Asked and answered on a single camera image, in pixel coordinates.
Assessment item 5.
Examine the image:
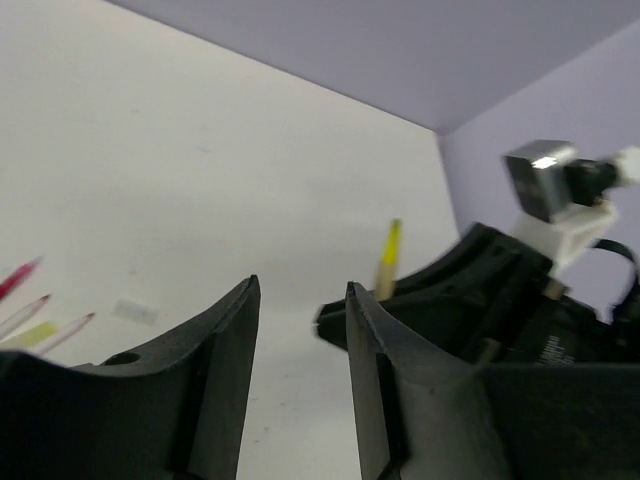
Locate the white red marker upper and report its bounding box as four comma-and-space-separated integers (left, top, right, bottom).
0, 294, 51, 339

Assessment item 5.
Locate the pink pen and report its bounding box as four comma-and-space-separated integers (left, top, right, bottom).
0, 257, 42, 300

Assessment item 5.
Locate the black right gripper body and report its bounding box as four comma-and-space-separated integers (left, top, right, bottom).
467, 239, 639, 366

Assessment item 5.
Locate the yellow highlighter pen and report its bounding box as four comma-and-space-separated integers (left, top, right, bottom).
374, 218, 402, 302

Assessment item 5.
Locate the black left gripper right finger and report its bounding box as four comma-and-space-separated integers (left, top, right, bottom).
345, 283, 639, 479

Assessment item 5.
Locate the clear pen cap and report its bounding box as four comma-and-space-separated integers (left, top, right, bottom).
112, 299, 158, 325

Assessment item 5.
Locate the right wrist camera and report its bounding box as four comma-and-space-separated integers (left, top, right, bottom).
503, 140, 639, 277

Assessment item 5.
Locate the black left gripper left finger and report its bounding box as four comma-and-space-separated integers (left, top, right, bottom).
1, 276, 261, 479

